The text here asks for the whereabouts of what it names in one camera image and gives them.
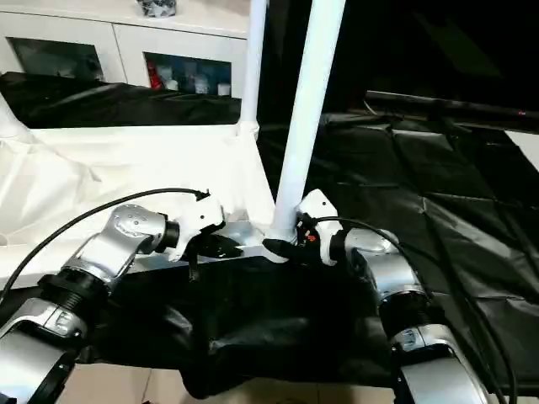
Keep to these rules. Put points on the white plastic table top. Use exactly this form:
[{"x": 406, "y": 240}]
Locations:
[{"x": 126, "y": 160}]

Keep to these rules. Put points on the shiny object on cabinet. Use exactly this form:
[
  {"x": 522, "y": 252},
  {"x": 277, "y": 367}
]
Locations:
[{"x": 156, "y": 7}]

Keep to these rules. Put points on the black backdrop cloth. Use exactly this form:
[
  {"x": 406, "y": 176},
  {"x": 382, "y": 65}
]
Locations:
[{"x": 442, "y": 42}]

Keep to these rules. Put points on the white cabinet with glass doors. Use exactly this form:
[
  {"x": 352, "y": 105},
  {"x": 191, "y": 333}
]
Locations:
[{"x": 118, "y": 33}]

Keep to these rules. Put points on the white plastic table leg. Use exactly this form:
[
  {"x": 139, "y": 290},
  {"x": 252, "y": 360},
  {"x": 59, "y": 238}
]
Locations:
[
  {"x": 10, "y": 120},
  {"x": 253, "y": 59},
  {"x": 309, "y": 105}
]

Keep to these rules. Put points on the black mat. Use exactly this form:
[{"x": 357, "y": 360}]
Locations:
[{"x": 421, "y": 189}]

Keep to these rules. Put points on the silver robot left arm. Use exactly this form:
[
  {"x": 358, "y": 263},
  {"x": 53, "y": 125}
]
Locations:
[{"x": 113, "y": 240}]

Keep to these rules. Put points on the small red bottle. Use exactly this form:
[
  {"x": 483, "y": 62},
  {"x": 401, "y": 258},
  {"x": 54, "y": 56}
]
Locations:
[{"x": 154, "y": 76}]

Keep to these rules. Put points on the small white jar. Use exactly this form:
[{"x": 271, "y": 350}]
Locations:
[
  {"x": 172, "y": 84},
  {"x": 223, "y": 89},
  {"x": 201, "y": 86}
]

